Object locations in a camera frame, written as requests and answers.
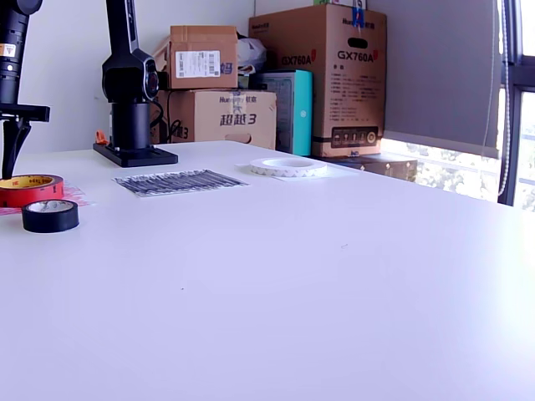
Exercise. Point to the cardboard box with shipping label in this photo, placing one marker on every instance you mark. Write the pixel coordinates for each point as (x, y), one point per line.
(200, 37)

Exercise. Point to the black tape roll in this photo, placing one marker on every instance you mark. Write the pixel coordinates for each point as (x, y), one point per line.
(50, 223)

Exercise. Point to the white plastic bag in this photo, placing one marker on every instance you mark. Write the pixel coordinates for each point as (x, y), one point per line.
(251, 52)

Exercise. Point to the black scribbled paper sheet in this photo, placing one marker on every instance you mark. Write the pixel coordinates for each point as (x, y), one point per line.
(179, 184)

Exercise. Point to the teal grey upright box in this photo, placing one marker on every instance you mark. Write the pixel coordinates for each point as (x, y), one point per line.
(303, 125)

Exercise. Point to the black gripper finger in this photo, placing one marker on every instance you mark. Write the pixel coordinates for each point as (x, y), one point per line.
(12, 142)

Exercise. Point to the white tape roll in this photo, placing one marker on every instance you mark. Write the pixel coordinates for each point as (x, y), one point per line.
(288, 170)

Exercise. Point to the dark window frame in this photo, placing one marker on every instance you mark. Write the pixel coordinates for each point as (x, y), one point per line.
(514, 146)

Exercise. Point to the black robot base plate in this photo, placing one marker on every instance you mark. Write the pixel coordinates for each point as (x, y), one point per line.
(138, 158)

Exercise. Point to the tall brown GX760A cardboard box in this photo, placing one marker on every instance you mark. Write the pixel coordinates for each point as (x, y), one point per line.
(355, 96)

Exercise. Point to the red scribbled paper sheet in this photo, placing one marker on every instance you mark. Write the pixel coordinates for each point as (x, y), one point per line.
(77, 196)

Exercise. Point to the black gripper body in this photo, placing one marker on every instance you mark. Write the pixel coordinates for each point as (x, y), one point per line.
(29, 114)

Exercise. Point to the brown Huntkey cardboard box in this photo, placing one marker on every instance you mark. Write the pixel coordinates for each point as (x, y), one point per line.
(230, 108)

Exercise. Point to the orange table clamp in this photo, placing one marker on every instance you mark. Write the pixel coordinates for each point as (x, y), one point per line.
(100, 137)

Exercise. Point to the blue tape strip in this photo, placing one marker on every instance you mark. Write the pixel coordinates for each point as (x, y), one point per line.
(358, 16)

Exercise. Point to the large brown tape roll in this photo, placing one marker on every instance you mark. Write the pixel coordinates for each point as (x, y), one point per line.
(42, 194)

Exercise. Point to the grey roller blind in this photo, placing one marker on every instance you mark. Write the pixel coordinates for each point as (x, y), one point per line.
(439, 62)

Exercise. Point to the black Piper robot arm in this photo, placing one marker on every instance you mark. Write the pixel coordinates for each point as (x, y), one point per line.
(129, 125)

